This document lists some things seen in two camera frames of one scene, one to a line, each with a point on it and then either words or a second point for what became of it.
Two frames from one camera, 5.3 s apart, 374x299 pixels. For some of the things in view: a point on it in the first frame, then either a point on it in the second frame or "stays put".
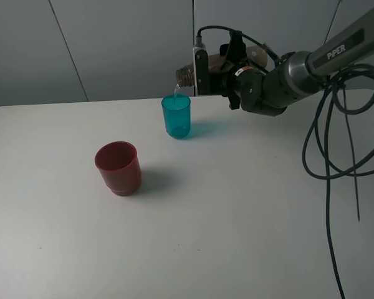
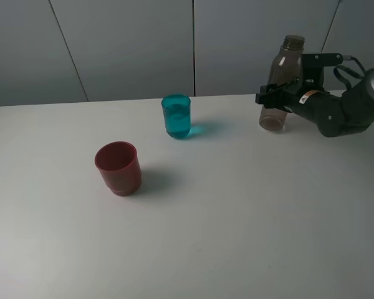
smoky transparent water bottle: x=185 y=75 -> x=286 y=66
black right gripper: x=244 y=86 -> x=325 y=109
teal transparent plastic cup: x=177 y=109 stays put
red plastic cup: x=118 y=162 stays put
